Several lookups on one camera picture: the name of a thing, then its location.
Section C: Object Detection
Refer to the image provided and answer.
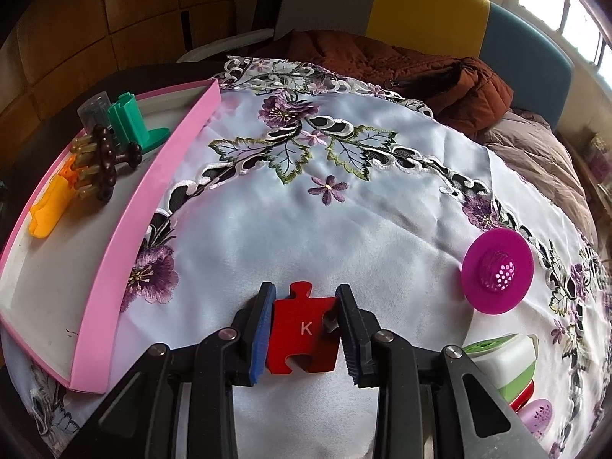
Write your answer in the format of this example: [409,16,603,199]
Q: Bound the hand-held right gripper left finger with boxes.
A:
[60,281,278,459]

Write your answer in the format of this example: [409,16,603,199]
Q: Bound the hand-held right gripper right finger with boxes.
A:
[336,284,548,459]

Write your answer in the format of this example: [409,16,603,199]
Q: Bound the magenta sink strainer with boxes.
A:
[461,228,535,315]

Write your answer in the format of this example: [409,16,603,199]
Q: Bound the green white plastic case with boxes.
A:
[461,332,540,405]

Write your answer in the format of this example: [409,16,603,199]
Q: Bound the pink cardboard box tray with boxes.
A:
[0,79,221,395]

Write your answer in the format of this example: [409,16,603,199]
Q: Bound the purple carved egg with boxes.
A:
[519,398,555,441]

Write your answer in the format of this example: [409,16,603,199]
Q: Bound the brown wooden massage comb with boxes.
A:
[71,124,143,202]

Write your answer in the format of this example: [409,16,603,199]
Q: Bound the orange cube blocks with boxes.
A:
[28,153,80,239]

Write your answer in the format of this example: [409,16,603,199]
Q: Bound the green plastic holder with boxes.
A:
[107,92,171,151]

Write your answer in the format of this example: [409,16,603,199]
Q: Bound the grey cylindrical cup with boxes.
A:
[78,91,120,135]

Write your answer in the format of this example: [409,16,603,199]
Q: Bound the white embroidered floral tablecloth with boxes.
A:
[29,56,612,459]

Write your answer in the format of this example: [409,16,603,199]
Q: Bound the beige duvet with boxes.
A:
[478,107,598,244]

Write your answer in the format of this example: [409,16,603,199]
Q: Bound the rust brown quilted jacket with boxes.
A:
[272,30,514,140]

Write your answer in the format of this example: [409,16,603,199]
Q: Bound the wooden side table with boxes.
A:
[564,129,612,221]

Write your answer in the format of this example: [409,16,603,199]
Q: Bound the pink printed box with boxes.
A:
[586,133,612,182]

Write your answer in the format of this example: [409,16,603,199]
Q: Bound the multicolour padded chair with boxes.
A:
[275,0,573,132]

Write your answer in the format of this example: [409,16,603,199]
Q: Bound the wooden wardrobe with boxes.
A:
[0,0,283,120]

